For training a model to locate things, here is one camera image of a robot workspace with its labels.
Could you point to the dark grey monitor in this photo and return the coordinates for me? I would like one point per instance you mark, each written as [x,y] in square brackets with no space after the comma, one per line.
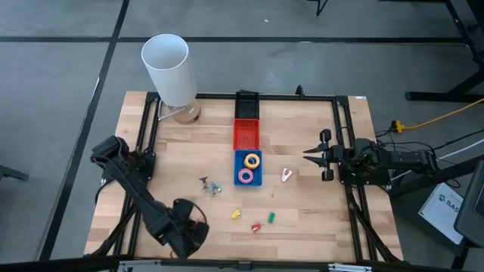
[472,211]

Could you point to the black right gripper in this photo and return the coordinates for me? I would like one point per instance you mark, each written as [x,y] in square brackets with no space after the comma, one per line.
[334,158]

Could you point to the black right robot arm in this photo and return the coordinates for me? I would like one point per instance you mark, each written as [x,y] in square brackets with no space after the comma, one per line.
[393,160]

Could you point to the black aluminium table frame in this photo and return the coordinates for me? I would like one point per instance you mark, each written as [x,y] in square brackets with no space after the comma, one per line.
[340,113]

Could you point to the red plastic basket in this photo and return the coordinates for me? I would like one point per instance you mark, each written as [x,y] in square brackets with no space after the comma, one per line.
[246,134]

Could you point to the teal staple remover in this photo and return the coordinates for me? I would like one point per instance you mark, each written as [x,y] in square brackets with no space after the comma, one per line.
[215,187]

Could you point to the black floor stand legs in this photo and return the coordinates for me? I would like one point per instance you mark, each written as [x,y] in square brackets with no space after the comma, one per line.
[465,88]

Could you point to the pink tape roll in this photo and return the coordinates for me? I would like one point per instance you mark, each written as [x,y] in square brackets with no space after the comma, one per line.
[240,176]

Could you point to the green stapler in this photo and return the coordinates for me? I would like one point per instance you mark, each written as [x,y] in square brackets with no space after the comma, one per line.
[271,218]

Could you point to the black frame bracket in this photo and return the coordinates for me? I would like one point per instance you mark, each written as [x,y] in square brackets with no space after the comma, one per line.
[299,90]

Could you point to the white printed box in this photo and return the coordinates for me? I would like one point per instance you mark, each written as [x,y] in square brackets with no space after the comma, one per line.
[440,211]

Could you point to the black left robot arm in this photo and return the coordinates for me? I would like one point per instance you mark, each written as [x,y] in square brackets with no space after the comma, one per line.
[132,189]

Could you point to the white lamp with wooden base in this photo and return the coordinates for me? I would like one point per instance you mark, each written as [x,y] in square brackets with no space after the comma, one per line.
[170,72]

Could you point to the red stapler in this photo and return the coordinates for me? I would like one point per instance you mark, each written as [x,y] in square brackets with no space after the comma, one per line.
[256,227]

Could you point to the yellow stapler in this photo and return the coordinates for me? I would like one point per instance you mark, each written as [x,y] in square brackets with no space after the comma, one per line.
[236,214]

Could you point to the blue plastic basket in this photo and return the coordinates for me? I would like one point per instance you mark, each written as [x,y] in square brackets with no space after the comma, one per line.
[237,177]

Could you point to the yellow tape roll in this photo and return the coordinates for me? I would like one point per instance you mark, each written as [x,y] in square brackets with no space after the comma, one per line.
[246,161]

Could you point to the black plastic basket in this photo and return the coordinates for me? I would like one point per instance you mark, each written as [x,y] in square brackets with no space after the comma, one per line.
[247,107]

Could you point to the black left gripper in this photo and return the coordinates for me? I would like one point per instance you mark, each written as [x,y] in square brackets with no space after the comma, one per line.
[185,226]

